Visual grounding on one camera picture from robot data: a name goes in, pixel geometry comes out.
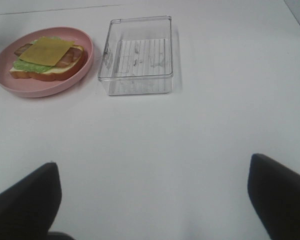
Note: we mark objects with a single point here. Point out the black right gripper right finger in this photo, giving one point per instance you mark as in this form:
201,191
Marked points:
274,192

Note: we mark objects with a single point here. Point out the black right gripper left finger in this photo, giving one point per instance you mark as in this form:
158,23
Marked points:
29,207

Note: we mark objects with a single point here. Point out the bread slice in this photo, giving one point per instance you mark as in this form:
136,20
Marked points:
53,74

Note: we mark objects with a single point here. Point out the green lettuce leaf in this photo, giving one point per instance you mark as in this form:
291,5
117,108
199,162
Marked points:
25,66

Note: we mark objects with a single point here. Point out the yellow cheese slice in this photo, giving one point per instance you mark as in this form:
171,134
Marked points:
47,50

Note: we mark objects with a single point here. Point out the pink round plate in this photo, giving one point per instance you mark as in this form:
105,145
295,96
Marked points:
32,88

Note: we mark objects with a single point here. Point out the clear right plastic container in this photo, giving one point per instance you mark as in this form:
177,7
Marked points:
138,56

